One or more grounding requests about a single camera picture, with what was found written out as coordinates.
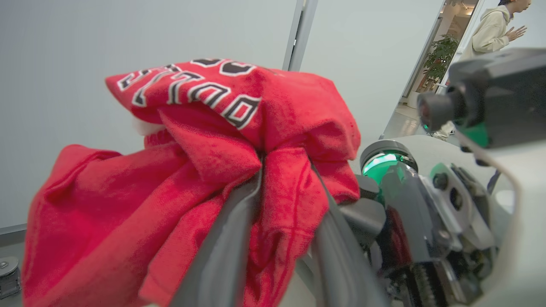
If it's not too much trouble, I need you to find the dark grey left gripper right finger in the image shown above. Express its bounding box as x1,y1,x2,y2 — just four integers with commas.
311,165,389,307

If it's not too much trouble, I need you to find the grey right gripper body green band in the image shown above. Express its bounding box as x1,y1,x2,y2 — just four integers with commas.
360,140,498,307

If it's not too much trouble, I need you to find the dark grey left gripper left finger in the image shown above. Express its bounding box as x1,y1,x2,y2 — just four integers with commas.
170,168,264,307

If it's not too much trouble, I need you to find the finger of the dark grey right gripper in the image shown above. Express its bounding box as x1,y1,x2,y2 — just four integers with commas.
355,174,381,200
340,198,387,250

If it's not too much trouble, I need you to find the red lettered jersey garment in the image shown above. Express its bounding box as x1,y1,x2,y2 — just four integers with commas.
21,58,362,307

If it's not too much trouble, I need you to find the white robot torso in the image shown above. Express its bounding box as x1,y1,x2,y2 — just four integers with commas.
386,135,546,307

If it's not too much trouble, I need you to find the green potted plant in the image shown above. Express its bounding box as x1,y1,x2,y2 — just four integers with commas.
420,35,460,92

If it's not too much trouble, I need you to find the person in beige hoodie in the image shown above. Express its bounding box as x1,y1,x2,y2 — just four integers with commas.
459,0,534,61

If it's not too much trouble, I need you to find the grey round metal device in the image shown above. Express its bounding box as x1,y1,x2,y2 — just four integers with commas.
0,256,22,300

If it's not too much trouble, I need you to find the dark grey robot head camera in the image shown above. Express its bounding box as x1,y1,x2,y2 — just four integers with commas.
417,47,546,150

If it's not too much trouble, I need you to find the grey metal wall post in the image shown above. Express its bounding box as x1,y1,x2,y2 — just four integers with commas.
282,0,319,72

